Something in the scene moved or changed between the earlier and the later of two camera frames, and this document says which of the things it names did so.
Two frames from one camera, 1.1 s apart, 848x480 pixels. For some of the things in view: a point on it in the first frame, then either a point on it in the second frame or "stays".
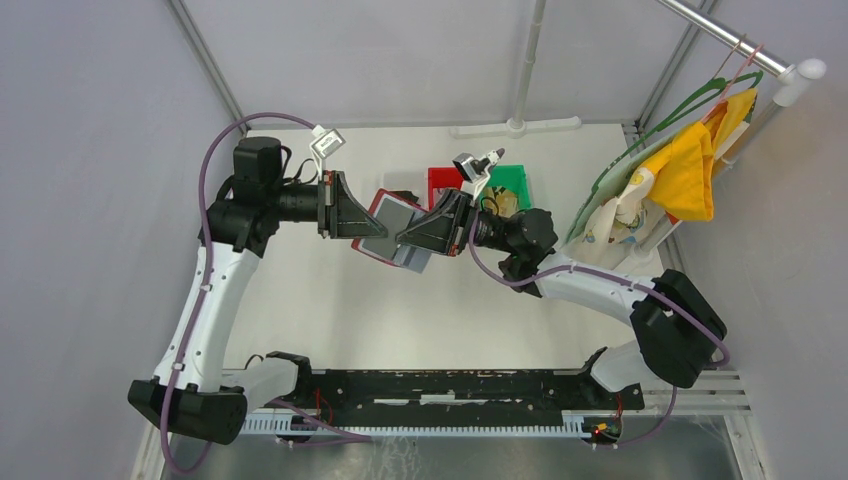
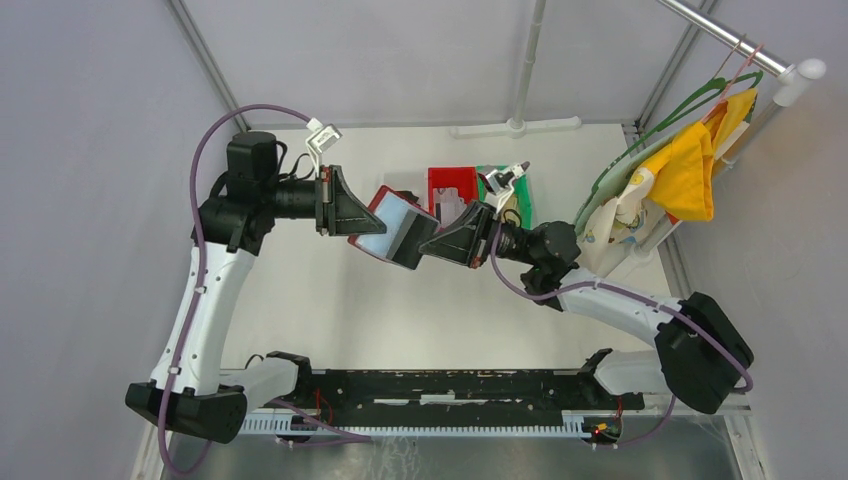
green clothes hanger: [713, 91] stays
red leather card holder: [395, 212] stays
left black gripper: [340, 215] stays
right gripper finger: [453, 203] → [474, 215]
